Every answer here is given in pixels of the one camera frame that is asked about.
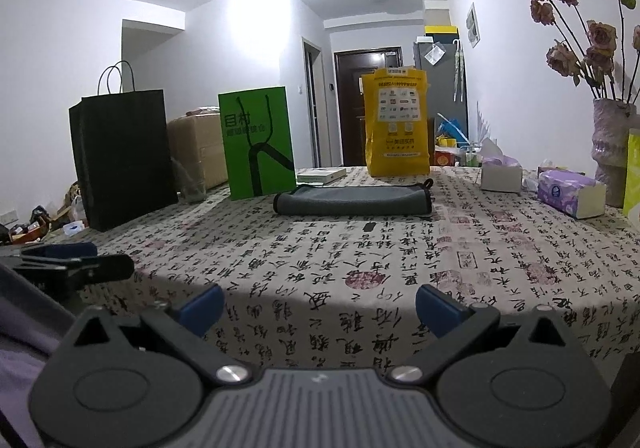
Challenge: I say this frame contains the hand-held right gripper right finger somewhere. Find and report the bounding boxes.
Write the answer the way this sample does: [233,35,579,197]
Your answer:
[389,284,577,384]

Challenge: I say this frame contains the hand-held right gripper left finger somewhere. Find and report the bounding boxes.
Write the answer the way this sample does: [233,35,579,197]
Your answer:
[65,284,254,385]

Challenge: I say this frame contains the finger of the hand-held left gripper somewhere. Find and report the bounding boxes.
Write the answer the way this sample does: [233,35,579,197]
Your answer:
[9,253,135,289]
[19,241,99,263]

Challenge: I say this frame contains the grey towel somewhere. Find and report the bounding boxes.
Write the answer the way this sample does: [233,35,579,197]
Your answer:
[272,180,435,218]

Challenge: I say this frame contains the person's purple clothing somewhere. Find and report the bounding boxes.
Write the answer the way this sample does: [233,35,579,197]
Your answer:
[0,328,57,429]

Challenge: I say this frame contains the calligraphy printed tablecloth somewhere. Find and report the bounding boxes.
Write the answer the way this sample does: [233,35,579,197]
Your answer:
[80,165,640,381]

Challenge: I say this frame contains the black paper bag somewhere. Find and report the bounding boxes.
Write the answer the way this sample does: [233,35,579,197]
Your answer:
[68,61,180,233]

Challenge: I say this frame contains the clear glass jar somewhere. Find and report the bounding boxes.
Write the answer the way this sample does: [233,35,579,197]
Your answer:
[178,168,208,203]

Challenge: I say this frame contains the white tissue box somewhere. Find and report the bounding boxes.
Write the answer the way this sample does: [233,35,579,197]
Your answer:
[479,138,524,194]

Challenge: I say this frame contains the cardboard box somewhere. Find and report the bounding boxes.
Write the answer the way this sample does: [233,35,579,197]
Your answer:
[166,108,230,191]

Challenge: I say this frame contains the green paper bag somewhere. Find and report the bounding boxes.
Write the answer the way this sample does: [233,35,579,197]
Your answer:
[218,86,297,201]

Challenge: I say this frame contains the purple tissue pack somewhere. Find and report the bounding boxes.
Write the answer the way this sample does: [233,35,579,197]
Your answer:
[536,168,608,220]

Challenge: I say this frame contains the flat white box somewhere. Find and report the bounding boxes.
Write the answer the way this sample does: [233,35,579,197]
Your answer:
[295,167,348,184]

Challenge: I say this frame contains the yellow paper bag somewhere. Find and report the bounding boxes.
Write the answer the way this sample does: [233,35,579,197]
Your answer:
[360,68,432,177]

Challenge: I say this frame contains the grey refrigerator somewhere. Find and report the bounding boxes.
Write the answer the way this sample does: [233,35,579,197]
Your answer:
[413,38,470,149]

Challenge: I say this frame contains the dark brown door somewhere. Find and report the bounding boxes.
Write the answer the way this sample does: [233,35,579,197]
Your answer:
[333,46,404,167]

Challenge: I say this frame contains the yellow-green packet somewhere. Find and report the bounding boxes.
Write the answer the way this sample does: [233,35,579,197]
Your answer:
[622,128,640,229]

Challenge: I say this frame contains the folded umbrella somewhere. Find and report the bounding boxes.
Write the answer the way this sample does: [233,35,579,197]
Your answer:
[451,40,464,103]

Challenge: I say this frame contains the textured pale vase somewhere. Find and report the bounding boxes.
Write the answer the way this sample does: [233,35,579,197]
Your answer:
[591,98,640,209]

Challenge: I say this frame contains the yellow box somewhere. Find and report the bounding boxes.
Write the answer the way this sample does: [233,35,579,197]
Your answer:
[424,24,460,41]

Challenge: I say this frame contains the dried pink roses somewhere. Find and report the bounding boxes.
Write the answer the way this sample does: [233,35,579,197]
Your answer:
[526,0,640,103]

